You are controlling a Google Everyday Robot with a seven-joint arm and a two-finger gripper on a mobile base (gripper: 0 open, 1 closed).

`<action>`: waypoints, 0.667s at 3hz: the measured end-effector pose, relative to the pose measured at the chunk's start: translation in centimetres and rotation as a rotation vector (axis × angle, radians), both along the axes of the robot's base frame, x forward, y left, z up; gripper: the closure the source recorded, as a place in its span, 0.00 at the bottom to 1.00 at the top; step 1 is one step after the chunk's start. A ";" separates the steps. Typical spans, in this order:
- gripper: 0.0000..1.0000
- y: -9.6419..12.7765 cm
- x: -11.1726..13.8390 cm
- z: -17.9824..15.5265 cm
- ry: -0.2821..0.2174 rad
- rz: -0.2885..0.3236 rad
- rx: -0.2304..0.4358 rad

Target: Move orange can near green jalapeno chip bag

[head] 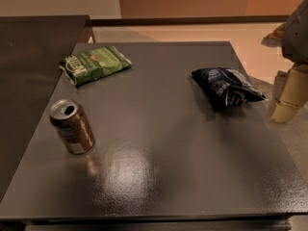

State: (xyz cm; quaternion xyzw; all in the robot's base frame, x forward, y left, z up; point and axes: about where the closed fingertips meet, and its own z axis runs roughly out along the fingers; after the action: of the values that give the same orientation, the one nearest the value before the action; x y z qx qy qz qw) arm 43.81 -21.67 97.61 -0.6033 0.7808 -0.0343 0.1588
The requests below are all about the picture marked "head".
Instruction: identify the green jalapeno chip bag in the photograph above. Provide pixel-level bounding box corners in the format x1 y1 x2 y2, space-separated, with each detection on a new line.
60 46 132 88

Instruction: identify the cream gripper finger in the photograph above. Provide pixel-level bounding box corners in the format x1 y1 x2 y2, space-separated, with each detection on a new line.
265 23 286 40
269 63 308 123

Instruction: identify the dark blue chip bag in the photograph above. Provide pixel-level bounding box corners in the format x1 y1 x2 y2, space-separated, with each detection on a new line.
191 67 267 110

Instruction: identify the orange soda can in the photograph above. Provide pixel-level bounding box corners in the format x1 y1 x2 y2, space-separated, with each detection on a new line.
50 99 95 155

